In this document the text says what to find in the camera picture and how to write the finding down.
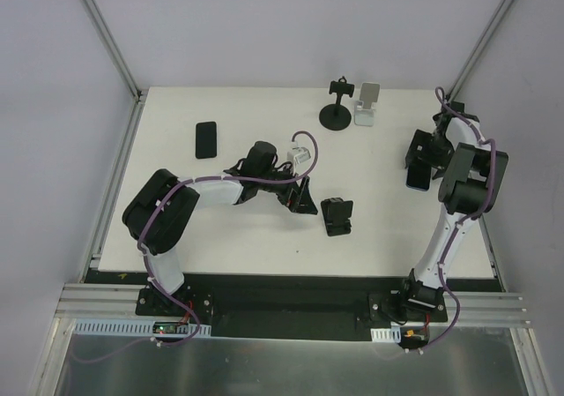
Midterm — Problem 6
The blue phone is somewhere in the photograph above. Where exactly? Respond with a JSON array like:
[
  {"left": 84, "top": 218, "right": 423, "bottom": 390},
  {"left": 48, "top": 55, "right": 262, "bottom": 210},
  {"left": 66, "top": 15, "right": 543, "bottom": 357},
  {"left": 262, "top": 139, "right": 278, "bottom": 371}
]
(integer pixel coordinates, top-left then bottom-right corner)
[{"left": 406, "top": 160, "right": 432, "bottom": 191}]

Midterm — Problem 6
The black folding phone stand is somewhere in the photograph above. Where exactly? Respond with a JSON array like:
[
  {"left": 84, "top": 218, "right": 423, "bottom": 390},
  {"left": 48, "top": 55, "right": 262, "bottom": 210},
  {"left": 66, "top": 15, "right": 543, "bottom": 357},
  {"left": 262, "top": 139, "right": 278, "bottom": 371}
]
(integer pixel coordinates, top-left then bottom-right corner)
[{"left": 321, "top": 198, "right": 353, "bottom": 237}]

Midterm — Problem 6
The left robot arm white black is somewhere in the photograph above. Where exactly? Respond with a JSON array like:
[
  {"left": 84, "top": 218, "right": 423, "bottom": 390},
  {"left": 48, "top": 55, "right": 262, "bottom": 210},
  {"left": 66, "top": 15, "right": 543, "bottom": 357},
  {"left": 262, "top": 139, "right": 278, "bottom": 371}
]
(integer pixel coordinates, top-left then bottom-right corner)
[{"left": 122, "top": 141, "right": 318, "bottom": 316}]

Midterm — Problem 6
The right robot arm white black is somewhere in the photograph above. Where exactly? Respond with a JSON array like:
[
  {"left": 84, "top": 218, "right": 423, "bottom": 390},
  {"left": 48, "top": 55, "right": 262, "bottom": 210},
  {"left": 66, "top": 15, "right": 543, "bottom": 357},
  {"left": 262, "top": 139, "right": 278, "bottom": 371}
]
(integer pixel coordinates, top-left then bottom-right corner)
[{"left": 397, "top": 102, "right": 508, "bottom": 323}]

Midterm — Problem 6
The silver metal phone stand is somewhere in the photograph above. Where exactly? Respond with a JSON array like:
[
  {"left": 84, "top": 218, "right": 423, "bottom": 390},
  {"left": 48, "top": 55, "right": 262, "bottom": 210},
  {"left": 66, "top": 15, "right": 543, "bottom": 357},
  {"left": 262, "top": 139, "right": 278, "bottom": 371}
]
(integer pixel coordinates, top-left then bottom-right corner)
[{"left": 353, "top": 82, "right": 381, "bottom": 127}]

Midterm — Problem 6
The black round-base clamp stand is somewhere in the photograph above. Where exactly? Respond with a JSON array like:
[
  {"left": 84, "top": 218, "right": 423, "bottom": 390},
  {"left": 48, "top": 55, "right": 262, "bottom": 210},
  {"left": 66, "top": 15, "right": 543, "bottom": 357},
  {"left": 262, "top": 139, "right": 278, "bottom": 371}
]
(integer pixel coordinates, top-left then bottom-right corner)
[{"left": 319, "top": 76, "right": 355, "bottom": 131}]

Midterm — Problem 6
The black phone far left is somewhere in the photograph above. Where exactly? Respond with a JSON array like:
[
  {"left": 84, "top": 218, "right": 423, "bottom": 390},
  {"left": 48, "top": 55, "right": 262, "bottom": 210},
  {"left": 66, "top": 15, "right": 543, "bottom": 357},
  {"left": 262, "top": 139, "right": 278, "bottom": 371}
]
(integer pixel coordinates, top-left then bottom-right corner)
[{"left": 195, "top": 121, "right": 218, "bottom": 160}]

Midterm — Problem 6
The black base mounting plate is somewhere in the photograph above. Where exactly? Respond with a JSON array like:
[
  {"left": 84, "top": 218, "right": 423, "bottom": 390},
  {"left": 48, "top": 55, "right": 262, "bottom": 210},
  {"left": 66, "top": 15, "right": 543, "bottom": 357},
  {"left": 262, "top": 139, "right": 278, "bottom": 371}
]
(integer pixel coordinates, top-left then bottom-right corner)
[{"left": 135, "top": 273, "right": 446, "bottom": 340}]

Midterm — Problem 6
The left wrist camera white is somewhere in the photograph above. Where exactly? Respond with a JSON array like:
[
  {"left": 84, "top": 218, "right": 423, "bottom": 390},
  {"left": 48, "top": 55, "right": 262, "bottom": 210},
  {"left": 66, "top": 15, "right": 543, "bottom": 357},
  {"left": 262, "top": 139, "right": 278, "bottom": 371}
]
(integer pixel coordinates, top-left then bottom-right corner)
[{"left": 286, "top": 141, "right": 311, "bottom": 165}]

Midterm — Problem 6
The right white cable duct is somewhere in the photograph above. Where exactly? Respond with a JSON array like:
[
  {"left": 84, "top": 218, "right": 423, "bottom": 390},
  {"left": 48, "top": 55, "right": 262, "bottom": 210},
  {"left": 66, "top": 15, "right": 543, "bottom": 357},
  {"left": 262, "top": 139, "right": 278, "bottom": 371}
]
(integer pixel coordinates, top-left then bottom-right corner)
[{"left": 370, "top": 326, "right": 401, "bottom": 344}]

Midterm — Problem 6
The white cable duct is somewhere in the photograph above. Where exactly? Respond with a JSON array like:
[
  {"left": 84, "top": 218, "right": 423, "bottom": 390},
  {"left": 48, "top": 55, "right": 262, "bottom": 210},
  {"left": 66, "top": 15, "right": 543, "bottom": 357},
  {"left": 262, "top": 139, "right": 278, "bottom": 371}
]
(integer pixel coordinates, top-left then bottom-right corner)
[
  {"left": 370, "top": 326, "right": 401, "bottom": 344},
  {"left": 74, "top": 319, "right": 212, "bottom": 339}
]

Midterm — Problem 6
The left aluminium frame post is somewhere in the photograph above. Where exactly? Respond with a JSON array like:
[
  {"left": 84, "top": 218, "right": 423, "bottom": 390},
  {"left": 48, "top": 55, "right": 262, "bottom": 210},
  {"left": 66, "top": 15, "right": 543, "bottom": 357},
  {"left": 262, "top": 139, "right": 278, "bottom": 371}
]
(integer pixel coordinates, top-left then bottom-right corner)
[{"left": 80, "top": 0, "right": 144, "bottom": 102}]

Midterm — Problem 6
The aluminium frame post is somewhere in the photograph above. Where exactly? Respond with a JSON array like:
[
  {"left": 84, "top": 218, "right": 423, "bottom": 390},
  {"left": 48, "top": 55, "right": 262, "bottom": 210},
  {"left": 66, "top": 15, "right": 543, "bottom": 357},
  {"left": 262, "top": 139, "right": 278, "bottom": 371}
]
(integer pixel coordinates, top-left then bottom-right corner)
[
  {"left": 446, "top": 0, "right": 517, "bottom": 100},
  {"left": 80, "top": 0, "right": 144, "bottom": 102}
]

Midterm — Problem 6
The left white cable duct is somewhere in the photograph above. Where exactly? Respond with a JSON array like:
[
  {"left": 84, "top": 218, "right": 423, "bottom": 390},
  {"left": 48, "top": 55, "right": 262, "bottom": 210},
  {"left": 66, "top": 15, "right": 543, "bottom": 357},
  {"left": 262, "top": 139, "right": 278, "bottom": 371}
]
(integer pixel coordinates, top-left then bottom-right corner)
[{"left": 74, "top": 319, "right": 212, "bottom": 339}]

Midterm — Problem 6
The right aluminium frame post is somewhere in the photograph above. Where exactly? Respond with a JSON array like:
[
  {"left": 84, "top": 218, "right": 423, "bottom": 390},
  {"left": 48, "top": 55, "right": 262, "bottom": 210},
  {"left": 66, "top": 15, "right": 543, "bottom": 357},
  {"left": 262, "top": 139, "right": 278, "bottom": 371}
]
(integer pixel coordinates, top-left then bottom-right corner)
[{"left": 446, "top": 0, "right": 517, "bottom": 100}]

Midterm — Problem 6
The aluminium front rail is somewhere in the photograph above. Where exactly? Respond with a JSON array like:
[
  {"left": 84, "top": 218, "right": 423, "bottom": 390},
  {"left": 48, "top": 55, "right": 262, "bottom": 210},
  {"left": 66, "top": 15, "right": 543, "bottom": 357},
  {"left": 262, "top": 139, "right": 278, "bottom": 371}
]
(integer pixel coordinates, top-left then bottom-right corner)
[{"left": 55, "top": 283, "right": 532, "bottom": 328}]

